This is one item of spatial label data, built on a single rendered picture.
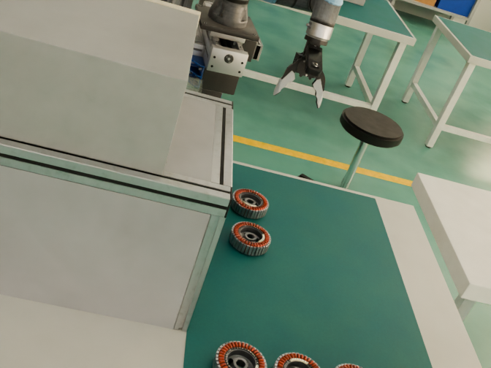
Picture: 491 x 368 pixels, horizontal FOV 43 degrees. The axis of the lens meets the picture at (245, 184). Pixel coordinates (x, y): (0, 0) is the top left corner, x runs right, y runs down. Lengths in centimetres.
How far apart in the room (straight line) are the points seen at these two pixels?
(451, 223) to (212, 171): 47
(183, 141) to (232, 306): 43
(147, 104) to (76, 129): 14
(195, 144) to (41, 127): 33
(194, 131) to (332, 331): 59
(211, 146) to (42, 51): 42
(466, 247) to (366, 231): 83
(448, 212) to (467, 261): 15
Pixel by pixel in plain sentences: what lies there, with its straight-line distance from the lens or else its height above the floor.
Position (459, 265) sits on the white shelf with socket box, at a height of 120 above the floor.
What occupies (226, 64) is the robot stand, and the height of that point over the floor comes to 94.
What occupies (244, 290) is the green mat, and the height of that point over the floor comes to 75.
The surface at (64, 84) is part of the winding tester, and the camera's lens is 113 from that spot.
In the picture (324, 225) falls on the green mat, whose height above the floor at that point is 75.
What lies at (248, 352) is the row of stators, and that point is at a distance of 137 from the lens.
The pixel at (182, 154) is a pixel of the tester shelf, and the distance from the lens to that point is 127.
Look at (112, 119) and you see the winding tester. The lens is 114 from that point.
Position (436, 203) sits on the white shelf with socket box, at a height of 121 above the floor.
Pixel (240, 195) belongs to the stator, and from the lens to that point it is 183.
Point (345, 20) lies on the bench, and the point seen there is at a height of 74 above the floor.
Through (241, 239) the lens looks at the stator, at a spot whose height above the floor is 79.
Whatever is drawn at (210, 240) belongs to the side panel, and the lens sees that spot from 124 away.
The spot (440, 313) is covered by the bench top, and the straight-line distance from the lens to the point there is 181.
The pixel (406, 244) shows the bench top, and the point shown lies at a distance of 201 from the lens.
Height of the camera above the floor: 175
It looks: 31 degrees down
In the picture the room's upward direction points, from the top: 19 degrees clockwise
